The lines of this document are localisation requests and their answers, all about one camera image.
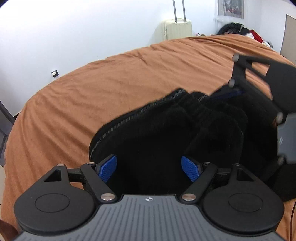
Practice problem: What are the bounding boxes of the wall socket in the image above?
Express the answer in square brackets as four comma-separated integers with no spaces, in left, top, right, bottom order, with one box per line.
[51,70,59,78]

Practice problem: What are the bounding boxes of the cream suitcase with handle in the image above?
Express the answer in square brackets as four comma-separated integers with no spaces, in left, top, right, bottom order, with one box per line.
[151,0,193,44]

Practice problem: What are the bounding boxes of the beige wardrobe doors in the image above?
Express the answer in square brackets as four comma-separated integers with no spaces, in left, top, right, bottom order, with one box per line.
[280,15,296,64]

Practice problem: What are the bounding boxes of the pile of dark clothes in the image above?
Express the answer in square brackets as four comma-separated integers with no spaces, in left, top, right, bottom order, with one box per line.
[217,22,250,35]

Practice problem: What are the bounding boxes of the orange bed cover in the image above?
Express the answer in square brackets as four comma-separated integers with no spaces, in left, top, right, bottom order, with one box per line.
[1,35,295,240]

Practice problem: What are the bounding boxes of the red garment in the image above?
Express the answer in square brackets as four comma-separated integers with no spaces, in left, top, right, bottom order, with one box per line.
[250,30,264,43]

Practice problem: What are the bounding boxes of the black corduroy pants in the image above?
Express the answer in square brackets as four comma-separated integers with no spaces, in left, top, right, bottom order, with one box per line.
[89,89,295,201]

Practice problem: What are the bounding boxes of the dark wardrobe cabinet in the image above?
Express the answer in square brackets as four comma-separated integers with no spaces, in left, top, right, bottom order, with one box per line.
[0,102,15,167]

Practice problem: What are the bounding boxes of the framed wall picture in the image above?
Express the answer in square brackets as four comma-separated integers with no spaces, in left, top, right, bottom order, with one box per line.
[217,0,245,19]

